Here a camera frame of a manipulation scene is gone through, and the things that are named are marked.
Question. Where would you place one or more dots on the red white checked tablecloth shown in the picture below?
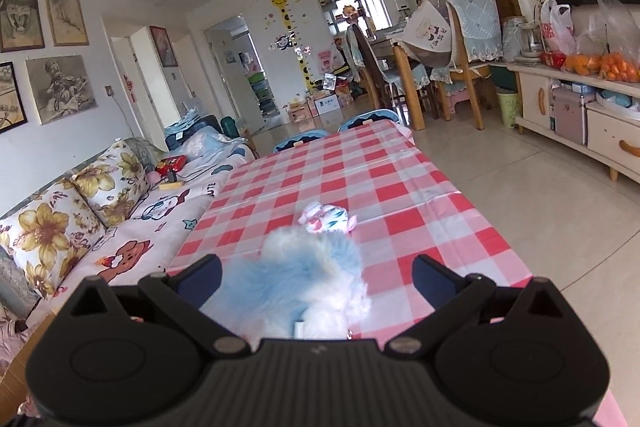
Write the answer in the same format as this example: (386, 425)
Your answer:
(380, 177)

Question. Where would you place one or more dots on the pink cardboard box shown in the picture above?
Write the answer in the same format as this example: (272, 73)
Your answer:
(298, 112)

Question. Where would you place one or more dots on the pink plastic stool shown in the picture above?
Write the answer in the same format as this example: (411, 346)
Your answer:
(457, 104)

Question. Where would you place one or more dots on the giraffe height chart sticker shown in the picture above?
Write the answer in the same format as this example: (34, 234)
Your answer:
(287, 22)

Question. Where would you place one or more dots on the dark blue storage case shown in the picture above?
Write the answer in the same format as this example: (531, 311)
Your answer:
(190, 134)

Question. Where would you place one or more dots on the white red plastic bag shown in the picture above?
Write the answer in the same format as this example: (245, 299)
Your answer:
(557, 27)

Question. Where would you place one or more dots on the light blue quilt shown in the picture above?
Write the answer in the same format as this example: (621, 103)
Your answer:
(215, 144)

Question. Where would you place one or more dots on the white cardboard box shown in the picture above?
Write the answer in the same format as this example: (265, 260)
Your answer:
(325, 104)

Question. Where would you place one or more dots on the wooden dining table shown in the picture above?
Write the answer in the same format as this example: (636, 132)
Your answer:
(400, 57)

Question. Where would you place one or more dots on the red box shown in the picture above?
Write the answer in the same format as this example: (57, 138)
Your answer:
(171, 164)

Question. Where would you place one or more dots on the chair with blue lace cover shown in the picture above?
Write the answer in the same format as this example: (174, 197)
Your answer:
(475, 27)

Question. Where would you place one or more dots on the fluffy blue white plush toy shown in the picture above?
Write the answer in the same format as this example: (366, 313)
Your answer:
(300, 277)

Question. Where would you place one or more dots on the yellow floral cushion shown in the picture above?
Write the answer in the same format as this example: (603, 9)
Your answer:
(115, 182)
(45, 237)

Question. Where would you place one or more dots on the green trash bin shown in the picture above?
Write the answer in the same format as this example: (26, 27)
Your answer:
(507, 109)

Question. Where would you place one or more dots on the blue stool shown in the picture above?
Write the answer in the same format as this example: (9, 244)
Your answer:
(370, 119)
(300, 141)

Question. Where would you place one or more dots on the framed branch sketch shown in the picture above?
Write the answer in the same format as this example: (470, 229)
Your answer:
(67, 17)

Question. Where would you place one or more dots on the white water heater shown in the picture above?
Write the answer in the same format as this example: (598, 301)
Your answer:
(399, 1)

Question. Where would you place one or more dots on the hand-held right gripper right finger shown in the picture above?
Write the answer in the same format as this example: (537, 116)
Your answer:
(434, 279)

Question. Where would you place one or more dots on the glass kettle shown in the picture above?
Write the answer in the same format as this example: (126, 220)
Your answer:
(531, 39)

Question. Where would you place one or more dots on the small floral cloth pouch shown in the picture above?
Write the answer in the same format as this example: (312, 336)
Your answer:
(325, 218)

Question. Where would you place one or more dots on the framed portrait picture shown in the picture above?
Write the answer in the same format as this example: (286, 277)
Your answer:
(164, 47)

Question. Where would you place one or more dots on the cartoon cow wall sticker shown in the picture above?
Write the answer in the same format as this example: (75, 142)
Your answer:
(282, 43)

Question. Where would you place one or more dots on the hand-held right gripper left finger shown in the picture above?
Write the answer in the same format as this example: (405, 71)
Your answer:
(200, 278)

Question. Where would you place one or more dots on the stack of plastic drawers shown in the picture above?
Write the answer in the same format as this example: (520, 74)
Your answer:
(262, 94)

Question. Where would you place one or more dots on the dark wooden dining chair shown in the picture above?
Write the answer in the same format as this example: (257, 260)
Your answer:
(370, 67)

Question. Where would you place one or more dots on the pink storage box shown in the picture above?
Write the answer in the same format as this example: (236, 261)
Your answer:
(572, 117)

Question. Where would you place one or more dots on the black framed cartoon drawing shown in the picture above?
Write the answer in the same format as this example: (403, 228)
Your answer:
(10, 99)

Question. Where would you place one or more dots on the yellow power strip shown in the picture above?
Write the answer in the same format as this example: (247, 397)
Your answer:
(171, 182)

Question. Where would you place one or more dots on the framed green haired face drawing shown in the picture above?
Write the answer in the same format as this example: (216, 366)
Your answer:
(20, 17)

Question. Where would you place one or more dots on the white printed cloth cover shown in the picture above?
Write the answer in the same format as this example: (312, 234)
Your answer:
(427, 32)

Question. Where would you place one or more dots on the pink bag on wall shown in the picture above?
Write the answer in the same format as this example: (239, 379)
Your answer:
(325, 59)

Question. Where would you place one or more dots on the dark green jug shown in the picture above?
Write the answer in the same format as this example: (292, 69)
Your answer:
(229, 128)

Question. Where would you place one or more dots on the pencil cartoon figure sketch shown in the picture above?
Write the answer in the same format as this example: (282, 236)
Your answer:
(60, 89)

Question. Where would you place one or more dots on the sofa with cartoon sheet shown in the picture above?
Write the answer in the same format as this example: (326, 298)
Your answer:
(150, 227)

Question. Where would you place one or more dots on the bag of oranges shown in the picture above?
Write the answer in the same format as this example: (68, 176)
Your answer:
(582, 64)
(620, 67)

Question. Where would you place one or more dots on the cream cabinet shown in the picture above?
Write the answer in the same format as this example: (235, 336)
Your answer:
(535, 107)

